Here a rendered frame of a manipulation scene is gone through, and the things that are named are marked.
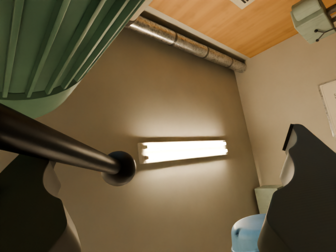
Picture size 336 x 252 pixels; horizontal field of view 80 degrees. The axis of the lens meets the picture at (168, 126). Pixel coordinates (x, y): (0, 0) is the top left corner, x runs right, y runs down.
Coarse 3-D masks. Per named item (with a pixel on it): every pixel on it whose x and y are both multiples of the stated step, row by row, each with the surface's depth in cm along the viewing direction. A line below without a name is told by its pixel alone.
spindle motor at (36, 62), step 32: (0, 0) 9; (32, 0) 9; (64, 0) 9; (96, 0) 10; (128, 0) 11; (0, 32) 10; (32, 32) 11; (64, 32) 12; (96, 32) 13; (0, 64) 13; (32, 64) 14; (64, 64) 14; (0, 96) 17; (32, 96) 18; (64, 96) 23
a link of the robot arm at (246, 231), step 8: (248, 216) 41; (256, 216) 40; (264, 216) 39; (240, 224) 37; (248, 224) 37; (256, 224) 36; (232, 232) 37; (240, 232) 35; (248, 232) 34; (256, 232) 33; (232, 240) 37; (240, 240) 34; (248, 240) 33; (256, 240) 32; (232, 248) 37; (240, 248) 34; (248, 248) 33; (256, 248) 32
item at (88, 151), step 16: (0, 112) 6; (16, 112) 7; (0, 128) 6; (16, 128) 6; (32, 128) 7; (48, 128) 8; (0, 144) 6; (16, 144) 7; (32, 144) 7; (48, 144) 8; (64, 144) 9; (80, 144) 11; (64, 160) 10; (80, 160) 11; (96, 160) 13; (112, 160) 16; (128, 160) 19; (112, 176) 19; (128, 176) 19
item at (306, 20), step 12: (300, 0) 163; (312, 0) 156; (300, 12) 163; (312, 12) 162; (324, 12) 162; (300, 24) 174; (312, 24) 174; (324, 24) 177; (312, 36) 193; (324, 36) 196
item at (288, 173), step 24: (288, 144) 10; (312, 144) 9; (288, 168) 8; (312, 168) 8; (288, 192) 7; (312, 192) 7; (288, 216) 6; (312, 216) 6; (264, 240) 6; (288, 240) 6; (312, 240) 5
